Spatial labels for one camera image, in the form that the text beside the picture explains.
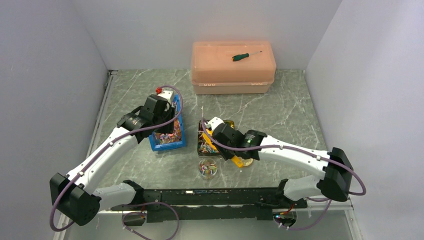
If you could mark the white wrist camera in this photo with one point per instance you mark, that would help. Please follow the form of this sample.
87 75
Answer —
169 95
212 124

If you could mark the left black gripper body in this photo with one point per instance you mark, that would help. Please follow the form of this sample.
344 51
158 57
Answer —
168 115

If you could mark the clear glass jar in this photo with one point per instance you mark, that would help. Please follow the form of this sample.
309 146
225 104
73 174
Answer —
207 168

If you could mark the gold round jar lid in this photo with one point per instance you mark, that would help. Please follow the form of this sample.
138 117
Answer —
247 162

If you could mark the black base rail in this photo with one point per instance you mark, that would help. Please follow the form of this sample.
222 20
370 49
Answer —
259 203

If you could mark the blue plastic candy bin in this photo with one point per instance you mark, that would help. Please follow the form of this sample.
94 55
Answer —
171 136

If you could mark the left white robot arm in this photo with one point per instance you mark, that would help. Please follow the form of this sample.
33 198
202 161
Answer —
76 194

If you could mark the gold square candy tin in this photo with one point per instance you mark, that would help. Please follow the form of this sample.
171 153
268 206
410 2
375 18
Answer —
200 142

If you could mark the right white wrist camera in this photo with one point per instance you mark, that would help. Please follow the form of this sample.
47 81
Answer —
212 124

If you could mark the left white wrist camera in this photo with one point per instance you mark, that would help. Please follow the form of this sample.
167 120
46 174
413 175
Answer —
169 95

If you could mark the pink plastic storage box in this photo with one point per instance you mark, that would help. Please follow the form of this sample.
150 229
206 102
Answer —
214 73

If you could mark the green handled screwdriver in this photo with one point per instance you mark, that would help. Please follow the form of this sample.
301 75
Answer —
242 56

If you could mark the orange plastic scoop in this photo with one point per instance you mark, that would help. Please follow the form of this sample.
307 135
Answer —
236 161

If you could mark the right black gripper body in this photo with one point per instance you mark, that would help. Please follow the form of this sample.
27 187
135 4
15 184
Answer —
226 153

